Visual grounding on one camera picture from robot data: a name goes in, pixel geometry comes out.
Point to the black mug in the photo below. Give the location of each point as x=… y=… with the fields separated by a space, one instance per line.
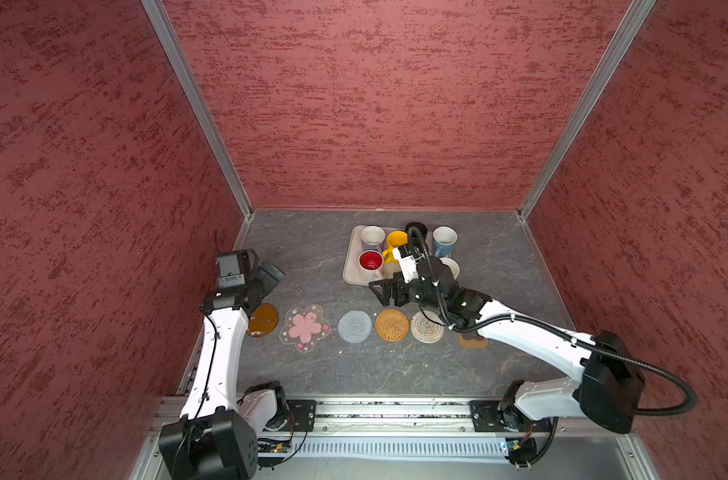
x=413 y=227

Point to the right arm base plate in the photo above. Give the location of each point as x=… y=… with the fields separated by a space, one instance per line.
x=498 y=416

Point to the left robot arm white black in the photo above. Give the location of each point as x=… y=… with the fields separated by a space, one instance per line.
x=216 y=436

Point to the white mug purple band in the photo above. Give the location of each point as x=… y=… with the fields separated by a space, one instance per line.
x=373 y=238

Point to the white mug red inside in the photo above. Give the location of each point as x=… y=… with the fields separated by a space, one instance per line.
x=370 y=263

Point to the light blue mug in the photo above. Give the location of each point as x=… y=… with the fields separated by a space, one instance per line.
x=444 y=239

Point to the amber round coaster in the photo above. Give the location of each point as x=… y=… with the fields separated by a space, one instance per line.
x=263 y=321

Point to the brown paw coaster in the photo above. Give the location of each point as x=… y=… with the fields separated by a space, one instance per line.
x=473 y=341

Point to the beige woven spiral coaster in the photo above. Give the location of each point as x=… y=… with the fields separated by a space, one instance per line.
x=426 y=327

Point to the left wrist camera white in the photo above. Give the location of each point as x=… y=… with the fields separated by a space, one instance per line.
x=235 y=268

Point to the aluminium mounting rail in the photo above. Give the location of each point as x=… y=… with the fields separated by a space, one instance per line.
x=351 y=416

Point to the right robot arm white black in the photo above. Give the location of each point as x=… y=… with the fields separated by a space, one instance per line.
x=601 y=381

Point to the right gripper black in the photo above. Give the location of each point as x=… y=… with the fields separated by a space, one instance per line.
x=396 y=283

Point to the white mug right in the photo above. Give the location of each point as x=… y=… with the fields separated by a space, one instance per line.
x=452 y=265

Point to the yellow mug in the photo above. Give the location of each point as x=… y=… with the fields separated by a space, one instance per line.
x=394 y=240

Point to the brown woven rattan coaster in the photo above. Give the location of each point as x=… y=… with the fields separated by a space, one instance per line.
x=392 y=325

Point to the pink flower coaster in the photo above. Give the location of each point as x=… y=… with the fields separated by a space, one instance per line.
x=305 y=328

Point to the grey round coaster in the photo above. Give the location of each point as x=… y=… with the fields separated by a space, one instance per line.
x=354 y=326

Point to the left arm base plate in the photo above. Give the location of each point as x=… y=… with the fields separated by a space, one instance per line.
x=302 y=416

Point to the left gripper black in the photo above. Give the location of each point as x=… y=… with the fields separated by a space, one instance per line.
x=267 y=282

